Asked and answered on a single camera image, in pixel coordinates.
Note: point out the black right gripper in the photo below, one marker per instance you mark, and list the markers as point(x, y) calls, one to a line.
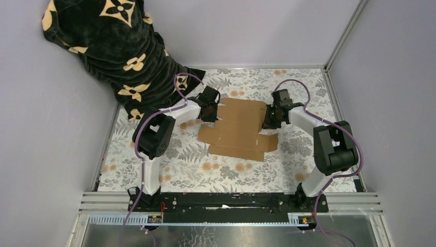
point(267, 123)

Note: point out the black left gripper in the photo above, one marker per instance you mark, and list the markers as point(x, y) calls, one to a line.
point(213, 118)

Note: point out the brown cardboard box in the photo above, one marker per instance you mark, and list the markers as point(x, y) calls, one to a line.
point(237, 132)

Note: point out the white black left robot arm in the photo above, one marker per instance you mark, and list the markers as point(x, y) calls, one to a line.
point(154, 131)

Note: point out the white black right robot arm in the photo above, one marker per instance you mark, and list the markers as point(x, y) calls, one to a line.
point(334, 150)

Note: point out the floral patterned table mat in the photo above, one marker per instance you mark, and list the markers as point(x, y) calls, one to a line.
point(188, 166)

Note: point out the black floral plush blanket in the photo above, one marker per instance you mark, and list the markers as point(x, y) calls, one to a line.
point(117, 44)

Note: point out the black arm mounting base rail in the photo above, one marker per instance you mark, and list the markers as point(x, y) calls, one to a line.
point(200, 203)

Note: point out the aluminium frame post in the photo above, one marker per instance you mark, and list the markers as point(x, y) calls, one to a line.
point(345, 34)

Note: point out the white slotted cable duct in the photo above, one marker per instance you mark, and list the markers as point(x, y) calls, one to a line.
point(207, 219)

